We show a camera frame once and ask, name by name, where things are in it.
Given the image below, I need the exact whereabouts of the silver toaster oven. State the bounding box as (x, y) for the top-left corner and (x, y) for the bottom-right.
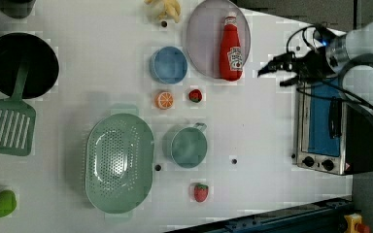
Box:
(294, 79), (373, 176)

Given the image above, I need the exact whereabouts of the black frying pan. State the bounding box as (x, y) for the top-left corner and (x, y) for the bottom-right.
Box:
(0, 33), (59, 99)

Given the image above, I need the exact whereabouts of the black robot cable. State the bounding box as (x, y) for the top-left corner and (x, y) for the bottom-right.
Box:
(286, 23), (373, 173)

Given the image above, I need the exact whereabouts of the green slotted spatula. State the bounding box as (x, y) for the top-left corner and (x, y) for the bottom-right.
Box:
(0, 61), (36, 156)

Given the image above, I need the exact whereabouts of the blue bowl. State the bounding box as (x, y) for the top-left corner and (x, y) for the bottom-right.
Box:
(149, 47), (187, 84)

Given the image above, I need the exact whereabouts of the red plush ketchup bottle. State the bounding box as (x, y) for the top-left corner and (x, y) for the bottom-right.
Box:
(219, 12), (244, 82)

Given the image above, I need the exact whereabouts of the red strawberry toy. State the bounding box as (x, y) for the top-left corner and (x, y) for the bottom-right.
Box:
(193, 183), (209, 203)

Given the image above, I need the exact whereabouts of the yellow toy banana bunch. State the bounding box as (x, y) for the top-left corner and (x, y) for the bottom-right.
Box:
(144, 0), (182, 23)

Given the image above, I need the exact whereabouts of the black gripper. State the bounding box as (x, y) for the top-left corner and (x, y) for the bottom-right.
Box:
(257, 49), (332, 87)

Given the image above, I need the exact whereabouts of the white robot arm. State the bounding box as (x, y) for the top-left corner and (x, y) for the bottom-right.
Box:
(257, 22), (373, 86)

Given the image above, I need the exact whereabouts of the grey round plate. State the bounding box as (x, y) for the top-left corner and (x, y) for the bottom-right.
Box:
(185, 0), (251, 79)

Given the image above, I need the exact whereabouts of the blue metal rail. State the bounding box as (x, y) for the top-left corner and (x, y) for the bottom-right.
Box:
(166, 198), (355, 233)

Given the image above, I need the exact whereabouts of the green oval colander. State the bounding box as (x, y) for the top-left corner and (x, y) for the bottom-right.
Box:
(85, 104), (154, 216)

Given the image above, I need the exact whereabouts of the green cup with handle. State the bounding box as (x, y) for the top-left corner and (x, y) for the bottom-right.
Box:
(162, 122), (208, 169)

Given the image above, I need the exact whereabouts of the yellow red clamp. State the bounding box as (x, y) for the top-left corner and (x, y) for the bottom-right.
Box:
(344, 214), (371, 233)

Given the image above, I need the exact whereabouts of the small red tomato toy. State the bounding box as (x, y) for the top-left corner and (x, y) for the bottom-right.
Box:
(188, 89), (203, 103)

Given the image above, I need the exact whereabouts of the dark grey cup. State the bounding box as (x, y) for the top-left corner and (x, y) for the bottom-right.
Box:
(0, 0), (36, 18)

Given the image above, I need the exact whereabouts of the orange slice toy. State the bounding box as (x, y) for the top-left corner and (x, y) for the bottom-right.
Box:
(154, 91), (174, 110)

